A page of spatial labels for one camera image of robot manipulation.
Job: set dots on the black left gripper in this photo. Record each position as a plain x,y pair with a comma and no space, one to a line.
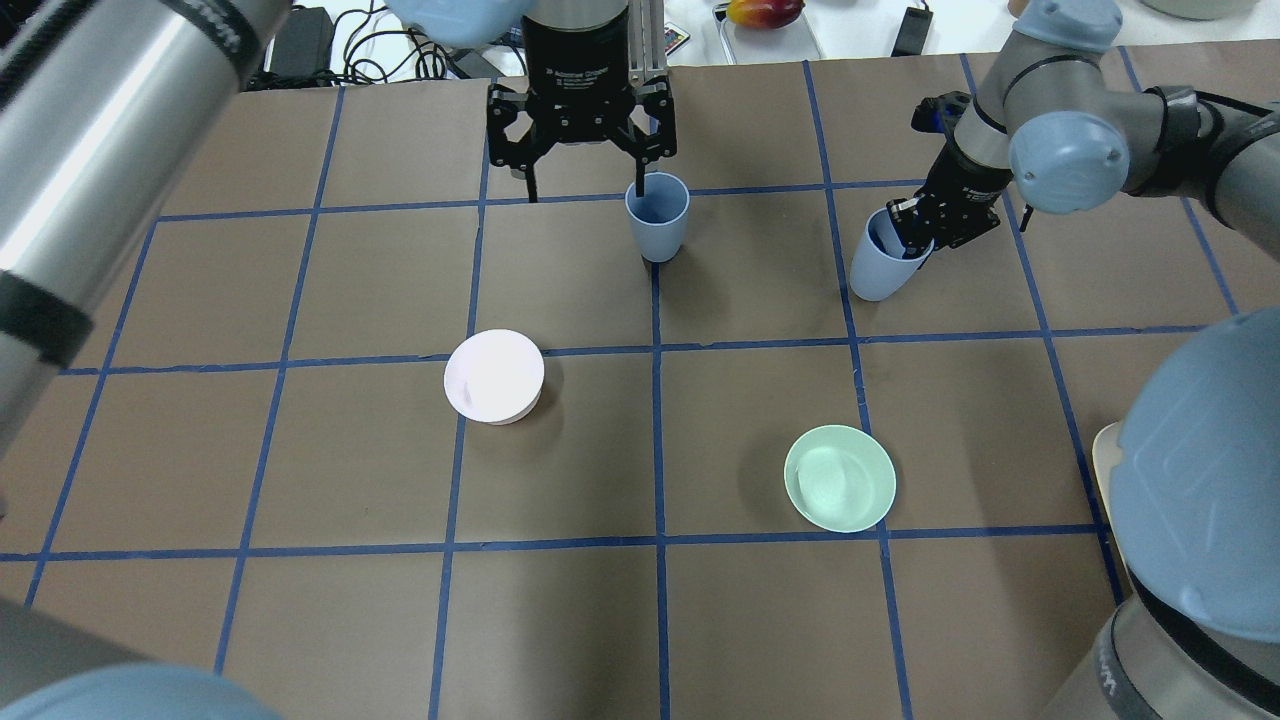
576,58

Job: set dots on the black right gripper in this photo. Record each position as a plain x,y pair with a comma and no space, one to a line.
957,188

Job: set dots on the blue cup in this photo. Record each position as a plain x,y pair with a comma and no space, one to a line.
658,212
874,272

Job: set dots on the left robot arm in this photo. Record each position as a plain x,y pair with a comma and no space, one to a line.
106,102

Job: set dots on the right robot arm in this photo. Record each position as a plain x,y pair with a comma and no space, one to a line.
1057,136

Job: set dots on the small remote control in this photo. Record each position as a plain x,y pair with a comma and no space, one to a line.
674,38

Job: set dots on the black power adapter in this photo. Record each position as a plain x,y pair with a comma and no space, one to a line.
913,32

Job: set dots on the pink white bowl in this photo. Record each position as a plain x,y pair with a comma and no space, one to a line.
495,377

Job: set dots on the red yellow apple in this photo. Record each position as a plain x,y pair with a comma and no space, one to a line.
764,14

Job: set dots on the mint green bowl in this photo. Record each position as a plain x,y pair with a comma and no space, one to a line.
840,479

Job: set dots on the cream white toaster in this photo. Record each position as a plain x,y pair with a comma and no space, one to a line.
1106,455

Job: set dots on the aluminium frame post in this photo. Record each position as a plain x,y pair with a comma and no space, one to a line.
646,45

